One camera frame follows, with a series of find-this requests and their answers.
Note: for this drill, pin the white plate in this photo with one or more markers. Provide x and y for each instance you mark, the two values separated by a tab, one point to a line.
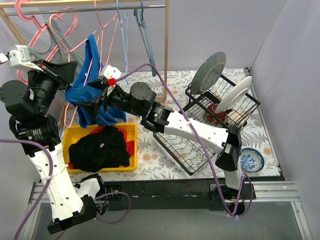
234	95

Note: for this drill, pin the cream bowl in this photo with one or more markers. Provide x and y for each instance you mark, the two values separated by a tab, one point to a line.
235	119

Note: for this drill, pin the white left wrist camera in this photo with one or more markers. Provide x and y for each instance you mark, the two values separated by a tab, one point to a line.
19	58

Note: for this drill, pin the blue white porcelain bowl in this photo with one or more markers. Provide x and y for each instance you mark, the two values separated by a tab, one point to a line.
251	160

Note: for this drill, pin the floral table mat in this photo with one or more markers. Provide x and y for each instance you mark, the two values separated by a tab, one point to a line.
155	163

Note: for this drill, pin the grey tank top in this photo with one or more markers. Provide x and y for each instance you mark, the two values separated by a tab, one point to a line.
56	36

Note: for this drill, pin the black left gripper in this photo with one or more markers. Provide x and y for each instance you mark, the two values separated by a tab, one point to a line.
53	73

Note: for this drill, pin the wooden clothes rack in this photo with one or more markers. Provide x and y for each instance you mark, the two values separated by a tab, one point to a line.
13	8

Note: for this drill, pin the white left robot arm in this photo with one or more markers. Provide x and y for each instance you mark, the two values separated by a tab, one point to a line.
38	133

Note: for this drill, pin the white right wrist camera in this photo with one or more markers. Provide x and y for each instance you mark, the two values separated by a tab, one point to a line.
109	75

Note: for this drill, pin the red bowl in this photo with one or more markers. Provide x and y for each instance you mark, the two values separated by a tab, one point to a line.
221	116

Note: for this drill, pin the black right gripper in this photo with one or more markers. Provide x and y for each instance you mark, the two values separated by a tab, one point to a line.
103	95

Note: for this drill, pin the light blue hanger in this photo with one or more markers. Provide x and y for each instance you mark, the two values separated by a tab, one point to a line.
124	26

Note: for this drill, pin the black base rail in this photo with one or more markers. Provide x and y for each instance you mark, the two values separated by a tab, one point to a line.
185	194

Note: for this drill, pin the grey-blue hanger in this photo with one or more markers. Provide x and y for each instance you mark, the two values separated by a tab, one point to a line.
138	13

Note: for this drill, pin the grey patterned plate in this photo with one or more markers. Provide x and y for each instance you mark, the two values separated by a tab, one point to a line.
208	73

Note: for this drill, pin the thick pink hanger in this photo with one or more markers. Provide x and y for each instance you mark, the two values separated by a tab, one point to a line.
32	37

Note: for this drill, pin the blue tank top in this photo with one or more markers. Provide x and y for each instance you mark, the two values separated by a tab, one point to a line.
81	92

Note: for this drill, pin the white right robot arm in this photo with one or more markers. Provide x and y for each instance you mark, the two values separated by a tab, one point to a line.
158	118

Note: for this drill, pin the black wire dish rack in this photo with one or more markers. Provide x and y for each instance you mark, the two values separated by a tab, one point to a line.
205	107

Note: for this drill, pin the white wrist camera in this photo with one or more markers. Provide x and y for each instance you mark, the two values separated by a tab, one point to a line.
109	75
19	58

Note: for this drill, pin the black tank top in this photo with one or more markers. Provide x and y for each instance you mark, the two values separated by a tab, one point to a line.
93	159
100	145

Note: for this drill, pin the yellow plastic tray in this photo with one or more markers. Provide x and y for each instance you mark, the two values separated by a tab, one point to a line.
75	132

